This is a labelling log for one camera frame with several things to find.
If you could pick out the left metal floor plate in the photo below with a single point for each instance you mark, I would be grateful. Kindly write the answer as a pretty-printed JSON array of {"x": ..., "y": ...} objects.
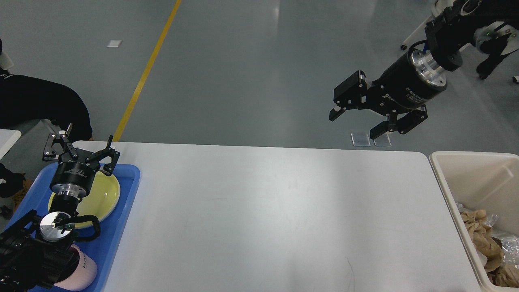
[{"x": 361, "y": 139}]

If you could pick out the beige plastic bin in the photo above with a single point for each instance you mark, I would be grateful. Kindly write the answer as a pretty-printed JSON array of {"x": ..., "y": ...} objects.
[{"x": 480, "y": 180}]

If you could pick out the person in black clothes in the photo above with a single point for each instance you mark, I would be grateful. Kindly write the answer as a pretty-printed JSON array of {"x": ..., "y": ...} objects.
[{"x": 24, "y": 98}]

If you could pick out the white office chair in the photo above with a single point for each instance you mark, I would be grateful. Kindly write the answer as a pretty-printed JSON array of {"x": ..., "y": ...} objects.
[{"x": 417, "y": 28}]

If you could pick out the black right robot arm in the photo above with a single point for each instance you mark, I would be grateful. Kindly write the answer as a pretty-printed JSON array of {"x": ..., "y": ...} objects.
[{"x": 400, "y": 94}]

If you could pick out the blue plastic tray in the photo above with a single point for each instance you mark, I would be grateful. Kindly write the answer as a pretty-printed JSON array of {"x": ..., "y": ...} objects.
[{"x": 103, "y": 249}]

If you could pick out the metal floor plate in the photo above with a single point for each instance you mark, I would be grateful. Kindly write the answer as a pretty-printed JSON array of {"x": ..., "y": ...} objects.
[
  {"x": 383, "y": 140},
  {"x": 361, "y": 139}
]

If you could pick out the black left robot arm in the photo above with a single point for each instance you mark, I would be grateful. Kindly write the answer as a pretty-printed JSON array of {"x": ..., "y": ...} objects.
[{"x": 35, "y": 250}]

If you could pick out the white paper scrap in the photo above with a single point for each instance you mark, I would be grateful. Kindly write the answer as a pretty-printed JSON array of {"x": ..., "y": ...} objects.
[{"x": 114, "y": 43}]

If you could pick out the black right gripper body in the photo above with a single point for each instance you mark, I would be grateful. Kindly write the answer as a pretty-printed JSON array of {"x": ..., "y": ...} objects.
[{"x": 410, "y": 82}]

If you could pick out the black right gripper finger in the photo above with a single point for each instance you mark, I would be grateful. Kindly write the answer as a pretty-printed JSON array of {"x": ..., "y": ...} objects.
[
  {"x": 350, "y": 94},
  {"x": 398, "y": 120}
]

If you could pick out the pink ribbed mug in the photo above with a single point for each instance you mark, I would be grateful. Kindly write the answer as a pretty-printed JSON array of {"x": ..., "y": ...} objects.
[{"x": 78, "y": 274}]

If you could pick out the brown paper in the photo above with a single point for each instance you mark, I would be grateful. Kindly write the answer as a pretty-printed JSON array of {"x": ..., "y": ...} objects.
[
  {"x": 481, "y": 235},
  {"x": 507, "y": 275}
]

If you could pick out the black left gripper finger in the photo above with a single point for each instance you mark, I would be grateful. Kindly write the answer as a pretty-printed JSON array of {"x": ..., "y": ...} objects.
[
  {"x": 93, "y": 160},
  {"x": 58, "y": 147}
]

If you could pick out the right metal floor plate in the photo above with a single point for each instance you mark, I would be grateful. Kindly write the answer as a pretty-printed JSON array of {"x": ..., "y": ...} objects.
[{"x": 383, "y": 140}]

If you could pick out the yellow plastic plate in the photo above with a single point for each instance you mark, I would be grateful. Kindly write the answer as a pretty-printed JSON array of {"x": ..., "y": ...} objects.
[{"x": 102, "y": 200}]

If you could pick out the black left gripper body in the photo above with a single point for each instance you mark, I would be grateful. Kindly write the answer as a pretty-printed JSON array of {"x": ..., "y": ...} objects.
[{"x": 74, "y": 178}]

